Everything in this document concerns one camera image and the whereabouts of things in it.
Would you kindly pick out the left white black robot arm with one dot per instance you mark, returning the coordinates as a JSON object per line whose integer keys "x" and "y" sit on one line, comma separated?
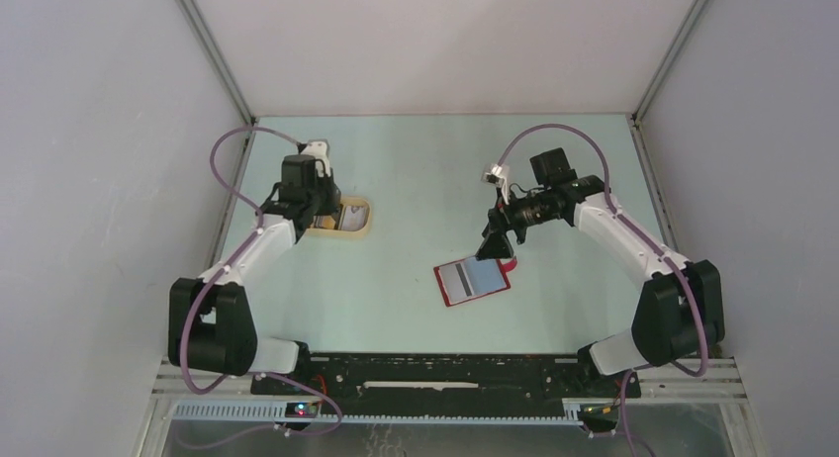
{"x": 212, "y": 321}

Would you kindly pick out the white grey credit card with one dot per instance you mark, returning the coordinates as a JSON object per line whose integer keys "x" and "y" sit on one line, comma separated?
{"x": 353, "y": 217}

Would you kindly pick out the red leather card holder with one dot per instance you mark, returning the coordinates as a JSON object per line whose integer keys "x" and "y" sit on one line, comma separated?
{"x": 469, "y": 279}

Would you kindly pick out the left controller board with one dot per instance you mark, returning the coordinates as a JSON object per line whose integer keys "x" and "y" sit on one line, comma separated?
{"x": 302, "y": 410}

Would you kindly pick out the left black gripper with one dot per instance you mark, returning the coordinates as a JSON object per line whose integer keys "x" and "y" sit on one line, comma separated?
{"x": 329, "y": 206}

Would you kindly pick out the beige oval tray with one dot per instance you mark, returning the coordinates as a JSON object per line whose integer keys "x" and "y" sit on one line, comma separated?
{"x": 328, "y": 226}

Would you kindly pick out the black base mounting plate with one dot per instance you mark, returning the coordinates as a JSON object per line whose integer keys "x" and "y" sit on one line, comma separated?
{"x": 380, "y": 385}

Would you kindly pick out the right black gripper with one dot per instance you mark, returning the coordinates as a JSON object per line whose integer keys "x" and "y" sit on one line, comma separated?
{"x": 502, "y": 219}

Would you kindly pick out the white cable duct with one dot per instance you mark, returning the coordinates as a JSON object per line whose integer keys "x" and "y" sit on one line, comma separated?
{"x": 268, "y": 411}

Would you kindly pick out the aluminium frame rail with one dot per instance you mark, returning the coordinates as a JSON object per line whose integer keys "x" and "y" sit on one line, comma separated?
{"x": 721, "y": 383}

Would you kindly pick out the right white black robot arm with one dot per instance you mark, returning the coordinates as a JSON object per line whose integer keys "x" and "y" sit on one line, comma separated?
{"x": 679, "y": 311}

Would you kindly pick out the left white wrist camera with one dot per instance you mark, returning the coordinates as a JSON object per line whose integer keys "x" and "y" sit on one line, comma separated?
{"x": 318, "y": 149}

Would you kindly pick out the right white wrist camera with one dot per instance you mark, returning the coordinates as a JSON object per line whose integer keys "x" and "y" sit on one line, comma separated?
{"x": 498, "y": 175}

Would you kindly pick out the controller board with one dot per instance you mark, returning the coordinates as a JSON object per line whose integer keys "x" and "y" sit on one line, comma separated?
{"x": 610, "y": 413}
{"x": 302, "y": 410}

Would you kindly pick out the right controller board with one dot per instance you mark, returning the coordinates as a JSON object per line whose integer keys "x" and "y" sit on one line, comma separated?
{"x": 610, "y": 413}

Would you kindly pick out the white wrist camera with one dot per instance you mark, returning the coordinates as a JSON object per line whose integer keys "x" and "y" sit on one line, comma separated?
{"x": 318, "y": 149}
{"x": 498, "y": 175}

